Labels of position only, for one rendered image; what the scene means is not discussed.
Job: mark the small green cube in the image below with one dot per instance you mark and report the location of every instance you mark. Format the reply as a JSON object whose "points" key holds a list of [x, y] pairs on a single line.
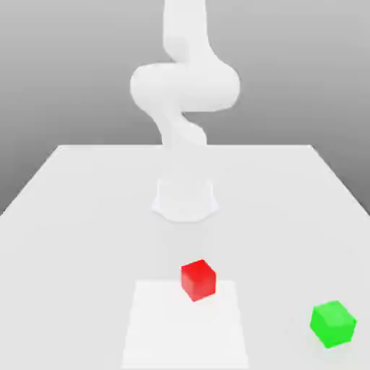
{"points": [[333, 323]]}

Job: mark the small red cube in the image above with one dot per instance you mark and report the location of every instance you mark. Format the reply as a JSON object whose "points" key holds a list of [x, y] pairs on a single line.
{"points": [[198, 279]]}

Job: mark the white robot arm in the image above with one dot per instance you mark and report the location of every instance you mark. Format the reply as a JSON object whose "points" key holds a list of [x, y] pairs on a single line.
{"points": [[185, 86]]}

